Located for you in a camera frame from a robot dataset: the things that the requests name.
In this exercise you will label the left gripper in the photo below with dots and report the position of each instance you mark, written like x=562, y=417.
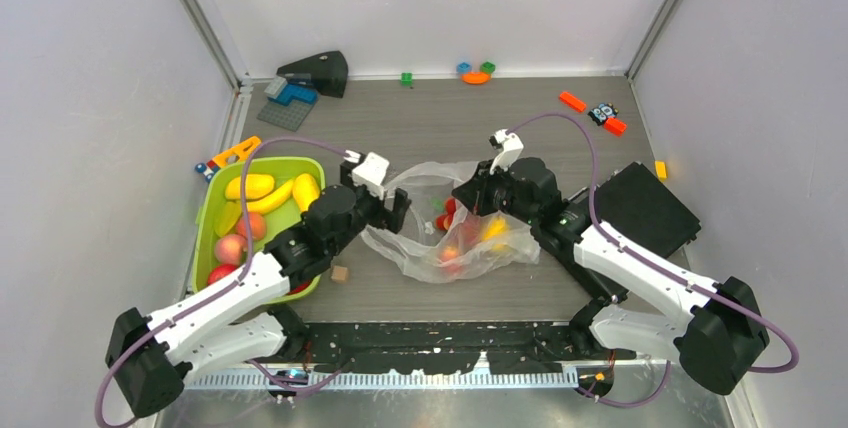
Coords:
x=383, y=217

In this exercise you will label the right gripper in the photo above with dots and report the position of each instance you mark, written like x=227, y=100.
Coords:
x=475, y=192

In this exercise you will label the red fake lychee bunch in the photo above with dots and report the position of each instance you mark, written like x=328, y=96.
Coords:
x=465, y=225

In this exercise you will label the yellow fake lemon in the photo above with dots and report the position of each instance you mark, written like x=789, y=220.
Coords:
x=495, y=230

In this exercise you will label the clear printed plastic bag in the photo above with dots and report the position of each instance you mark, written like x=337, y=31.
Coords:
x=441, y=241

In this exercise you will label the red orange fake pear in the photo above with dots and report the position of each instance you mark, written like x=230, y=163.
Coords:
x=450, y=262

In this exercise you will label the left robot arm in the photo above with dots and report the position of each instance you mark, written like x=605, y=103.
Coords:
x=151, y=356

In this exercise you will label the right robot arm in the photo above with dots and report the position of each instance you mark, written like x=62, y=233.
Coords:
x=640, y=300

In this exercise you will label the yellow fake banana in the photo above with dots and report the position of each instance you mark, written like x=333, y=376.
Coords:
x=272, y=201

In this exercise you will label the yellow fake starfruit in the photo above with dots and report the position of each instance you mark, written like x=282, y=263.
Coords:
x=226, y=218

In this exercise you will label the red fake apple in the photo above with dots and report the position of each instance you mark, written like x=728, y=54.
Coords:
x=220, y=272

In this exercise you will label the small wooden cube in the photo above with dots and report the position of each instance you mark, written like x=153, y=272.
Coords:
x=340, y=274

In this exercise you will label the grey toy baseplate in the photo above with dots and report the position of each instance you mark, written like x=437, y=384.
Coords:
x=289, y=117

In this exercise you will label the black wedge block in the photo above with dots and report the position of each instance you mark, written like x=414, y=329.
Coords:
x=326, y=73

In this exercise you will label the blue toy piece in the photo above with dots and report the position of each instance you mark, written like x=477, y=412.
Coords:
x=463, y=68

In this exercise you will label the green plastic tray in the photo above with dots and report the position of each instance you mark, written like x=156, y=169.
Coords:
x=282, y=169

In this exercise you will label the orange yellow toy tool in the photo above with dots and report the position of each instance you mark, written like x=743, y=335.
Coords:
x=234, y=154

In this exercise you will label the orange toy bar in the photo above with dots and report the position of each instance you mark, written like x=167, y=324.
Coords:
x=573, y=101

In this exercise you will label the grey small toy brick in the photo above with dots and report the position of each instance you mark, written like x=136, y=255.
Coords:
x=275, y=87

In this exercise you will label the red toy brick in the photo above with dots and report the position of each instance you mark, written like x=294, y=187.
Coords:
x=615, y=126

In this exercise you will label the black box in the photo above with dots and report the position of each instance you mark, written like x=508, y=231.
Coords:
x=637, y=205

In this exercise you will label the yellow toy block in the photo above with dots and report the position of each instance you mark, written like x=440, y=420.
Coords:
x=661, y=170

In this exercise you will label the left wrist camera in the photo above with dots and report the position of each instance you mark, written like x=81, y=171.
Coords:
x=369, y=171

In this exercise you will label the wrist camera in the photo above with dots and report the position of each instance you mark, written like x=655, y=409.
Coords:
x=369, y=171
x=508, y=146

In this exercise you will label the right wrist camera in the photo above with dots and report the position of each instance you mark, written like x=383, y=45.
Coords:
x=508, y=146

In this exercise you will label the green cube by ring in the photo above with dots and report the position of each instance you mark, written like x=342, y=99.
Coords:
x=488, y=67

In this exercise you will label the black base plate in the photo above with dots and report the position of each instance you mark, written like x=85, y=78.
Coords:
x=443, y=348

